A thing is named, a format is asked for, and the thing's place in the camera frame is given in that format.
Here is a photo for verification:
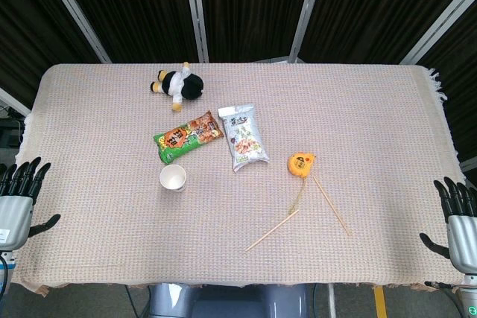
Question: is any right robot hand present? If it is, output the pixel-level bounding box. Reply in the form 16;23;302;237
419;177;477;276

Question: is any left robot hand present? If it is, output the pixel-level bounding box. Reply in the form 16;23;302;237
0;156;62;252

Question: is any white paper cup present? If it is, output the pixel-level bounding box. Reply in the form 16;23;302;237
159;164;187;193

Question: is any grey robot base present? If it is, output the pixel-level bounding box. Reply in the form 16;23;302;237
148;282;311;318

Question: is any wooden chopstick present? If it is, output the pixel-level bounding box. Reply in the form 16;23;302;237
244;209;300;252
312;175;353;238

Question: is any yellow tape measure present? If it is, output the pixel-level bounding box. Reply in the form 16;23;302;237
287;151;318;178

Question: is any green orange snack bag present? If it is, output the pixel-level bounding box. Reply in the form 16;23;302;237
153;109;224;165

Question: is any black white plush toy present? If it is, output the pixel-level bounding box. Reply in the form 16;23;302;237
150;61;205;113

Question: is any beige woven tablecloth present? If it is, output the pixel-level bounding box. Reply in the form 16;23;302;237
10;63;467;296

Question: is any silver white snack bag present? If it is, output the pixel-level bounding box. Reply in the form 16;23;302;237
217;104;271;174

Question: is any black pleated curtain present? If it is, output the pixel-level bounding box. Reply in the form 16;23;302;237
0;0;477;165

